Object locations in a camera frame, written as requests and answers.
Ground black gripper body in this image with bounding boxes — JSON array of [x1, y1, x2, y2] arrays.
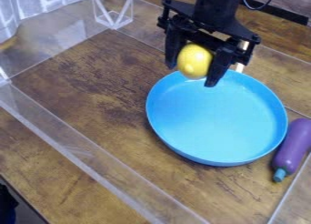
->
[[157, 0, 262, 65]]

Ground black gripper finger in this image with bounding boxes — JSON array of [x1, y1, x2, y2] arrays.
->
[[205, 46, 236, 87], [166, 24, 186, 69]]

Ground yellow lemon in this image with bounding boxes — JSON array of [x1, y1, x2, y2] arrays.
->
[[178, 43, 213, 79]]

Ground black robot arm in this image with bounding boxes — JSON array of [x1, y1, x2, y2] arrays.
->
[[157, 0, 262, 87]]

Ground blue round tray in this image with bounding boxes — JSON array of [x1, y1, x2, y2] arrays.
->
[[146, 70, 289, 167]]

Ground black bar on background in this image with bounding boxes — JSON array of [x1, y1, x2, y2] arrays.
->
[[241, 0, 310, 25]]

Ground purple toy eggplant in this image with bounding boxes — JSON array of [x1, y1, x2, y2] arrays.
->
[[273, 118, 311, 182]]

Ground white patterned curtain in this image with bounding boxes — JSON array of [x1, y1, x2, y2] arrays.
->
[[0, 0, 83, 44]]

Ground clear acrylic enclosure wall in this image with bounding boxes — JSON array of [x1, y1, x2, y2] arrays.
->
[[0, 0, 311, 224]]

